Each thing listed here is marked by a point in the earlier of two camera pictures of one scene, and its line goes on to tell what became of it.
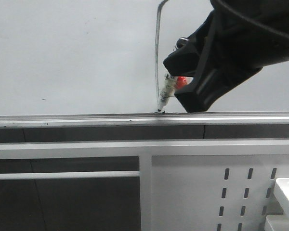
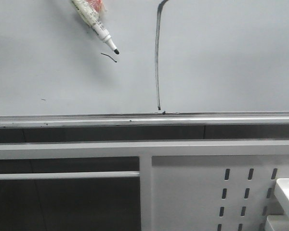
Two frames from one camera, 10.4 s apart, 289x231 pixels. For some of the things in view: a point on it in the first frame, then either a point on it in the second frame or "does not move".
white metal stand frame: (144, 150) does not move
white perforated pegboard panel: (229, 192) does not move
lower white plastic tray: (276, 223) does not move
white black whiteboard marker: (168, 90) to (92, 16)
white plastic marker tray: (286, 190) does not move
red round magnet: (180, 82) to (96, 4)
